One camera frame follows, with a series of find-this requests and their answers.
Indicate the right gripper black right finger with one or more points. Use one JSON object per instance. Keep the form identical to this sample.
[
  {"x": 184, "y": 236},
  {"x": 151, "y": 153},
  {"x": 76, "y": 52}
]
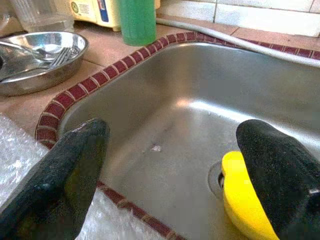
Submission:
[{"x": 282, "y": 180}]

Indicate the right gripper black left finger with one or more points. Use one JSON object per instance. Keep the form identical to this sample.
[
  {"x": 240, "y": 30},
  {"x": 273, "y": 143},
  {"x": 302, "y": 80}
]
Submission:
[{"x": 50, "y": 195}]

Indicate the yellow plastic dish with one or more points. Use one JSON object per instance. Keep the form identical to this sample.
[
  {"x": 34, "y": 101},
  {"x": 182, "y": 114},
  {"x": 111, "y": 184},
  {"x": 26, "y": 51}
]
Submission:
[{"x": 237, "y": 195}]

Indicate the round steel plate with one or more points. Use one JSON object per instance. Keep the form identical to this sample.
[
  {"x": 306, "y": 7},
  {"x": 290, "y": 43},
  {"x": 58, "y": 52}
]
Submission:
[{"x": 45, "y": 80}]

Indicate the steel kitchen sink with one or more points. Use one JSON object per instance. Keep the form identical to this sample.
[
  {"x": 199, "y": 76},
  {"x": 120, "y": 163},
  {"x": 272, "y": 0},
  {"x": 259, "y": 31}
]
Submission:
[{"x": 175, "y": 100}]

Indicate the clear bubble wrap sheet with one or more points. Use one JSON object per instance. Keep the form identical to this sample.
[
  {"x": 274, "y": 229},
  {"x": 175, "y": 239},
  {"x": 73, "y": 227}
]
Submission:
[{"x": 17, "y": 160}]

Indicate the steel fork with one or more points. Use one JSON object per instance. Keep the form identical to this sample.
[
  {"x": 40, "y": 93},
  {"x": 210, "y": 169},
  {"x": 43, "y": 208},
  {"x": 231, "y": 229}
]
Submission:
[{"x": 61, "y": 56}]

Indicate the steel spoon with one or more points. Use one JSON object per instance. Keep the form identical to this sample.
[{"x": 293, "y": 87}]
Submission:
[{"x": 42, "y": 53}]

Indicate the clear pitcher orange lid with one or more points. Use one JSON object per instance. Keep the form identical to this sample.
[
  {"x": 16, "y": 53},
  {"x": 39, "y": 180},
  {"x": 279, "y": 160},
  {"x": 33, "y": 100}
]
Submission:
[{"x": 42, "y": 17}]

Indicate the beige water ionizer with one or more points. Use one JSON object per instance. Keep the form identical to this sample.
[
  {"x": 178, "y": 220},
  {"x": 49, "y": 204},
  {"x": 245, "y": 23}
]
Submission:
[{"x": 92, "y": 12}]

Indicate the green dish soap bottle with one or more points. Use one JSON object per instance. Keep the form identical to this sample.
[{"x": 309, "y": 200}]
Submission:
[{"x": 137, "y": 22}]

